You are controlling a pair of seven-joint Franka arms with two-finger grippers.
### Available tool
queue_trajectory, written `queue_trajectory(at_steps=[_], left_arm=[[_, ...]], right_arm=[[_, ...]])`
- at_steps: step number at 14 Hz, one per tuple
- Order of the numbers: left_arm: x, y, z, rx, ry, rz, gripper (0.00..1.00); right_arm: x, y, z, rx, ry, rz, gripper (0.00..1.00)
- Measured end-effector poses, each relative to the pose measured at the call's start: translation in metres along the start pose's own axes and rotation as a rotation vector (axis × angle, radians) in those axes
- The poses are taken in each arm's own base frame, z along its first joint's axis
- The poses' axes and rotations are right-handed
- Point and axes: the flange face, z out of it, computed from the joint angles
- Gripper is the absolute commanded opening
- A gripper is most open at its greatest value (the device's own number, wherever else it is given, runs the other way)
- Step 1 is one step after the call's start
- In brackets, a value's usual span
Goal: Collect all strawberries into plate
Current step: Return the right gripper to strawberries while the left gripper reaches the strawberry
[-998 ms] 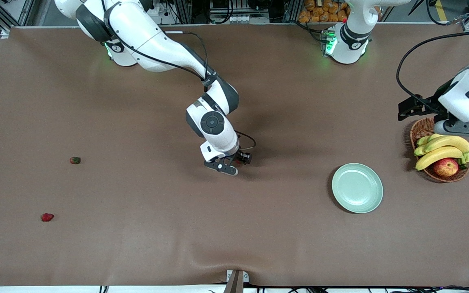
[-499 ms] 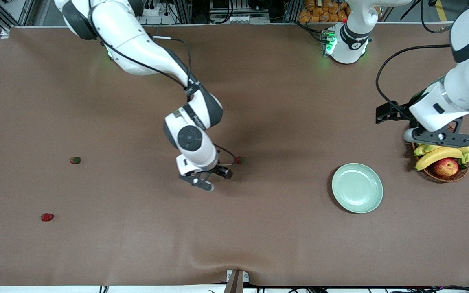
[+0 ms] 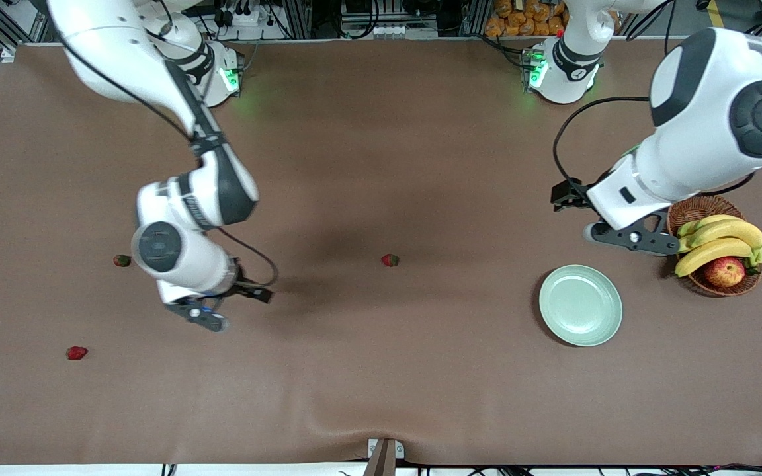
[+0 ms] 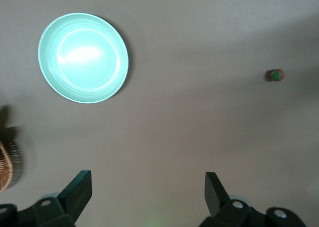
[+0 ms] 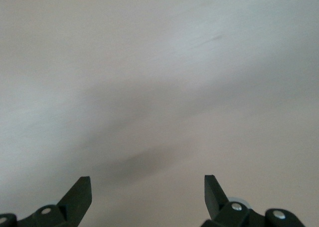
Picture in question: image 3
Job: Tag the pale green round plate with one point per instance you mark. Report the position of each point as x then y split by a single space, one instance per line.
579 305

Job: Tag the red toy strawberry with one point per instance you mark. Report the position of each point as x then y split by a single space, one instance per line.
390 260
77 353
120 260

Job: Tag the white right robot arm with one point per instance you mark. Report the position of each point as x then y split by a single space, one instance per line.
103 59

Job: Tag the aluminium frame post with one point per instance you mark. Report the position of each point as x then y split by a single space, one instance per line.
296 16
473 16

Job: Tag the metal table edge bracket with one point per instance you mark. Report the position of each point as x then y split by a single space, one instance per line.
385 456

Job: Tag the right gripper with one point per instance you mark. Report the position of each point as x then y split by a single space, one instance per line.
249 288

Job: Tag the red apple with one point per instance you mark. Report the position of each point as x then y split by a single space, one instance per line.
723 272

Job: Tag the white terminal block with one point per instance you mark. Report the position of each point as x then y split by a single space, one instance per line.
401 30

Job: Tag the brown wicker basket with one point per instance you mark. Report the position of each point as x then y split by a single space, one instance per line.
692 210

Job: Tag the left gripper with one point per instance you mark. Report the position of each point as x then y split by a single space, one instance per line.
570 194

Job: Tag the white power strip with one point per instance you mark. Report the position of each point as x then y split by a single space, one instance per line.
245 18

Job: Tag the brown table mat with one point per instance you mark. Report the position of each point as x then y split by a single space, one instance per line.
381 396

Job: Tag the orange bread pile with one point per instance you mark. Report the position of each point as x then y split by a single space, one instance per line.
520 20

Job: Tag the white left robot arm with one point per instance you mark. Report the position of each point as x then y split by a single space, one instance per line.
705 132

